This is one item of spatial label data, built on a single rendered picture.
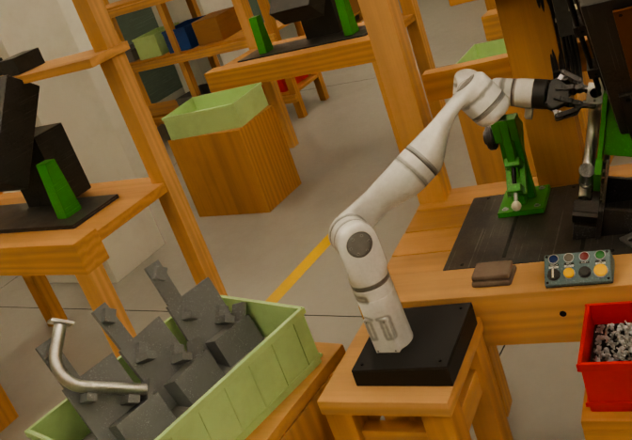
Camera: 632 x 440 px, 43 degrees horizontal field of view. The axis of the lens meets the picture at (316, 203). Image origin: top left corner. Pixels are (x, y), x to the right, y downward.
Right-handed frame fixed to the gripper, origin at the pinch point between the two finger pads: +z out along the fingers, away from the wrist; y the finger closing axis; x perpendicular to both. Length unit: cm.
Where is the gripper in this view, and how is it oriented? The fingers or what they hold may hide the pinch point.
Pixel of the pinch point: (592, 97)
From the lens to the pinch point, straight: 209.9
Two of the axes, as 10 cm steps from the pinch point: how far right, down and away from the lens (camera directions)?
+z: 9.3, 1.1, -3.5
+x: 3.1, 2.7, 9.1
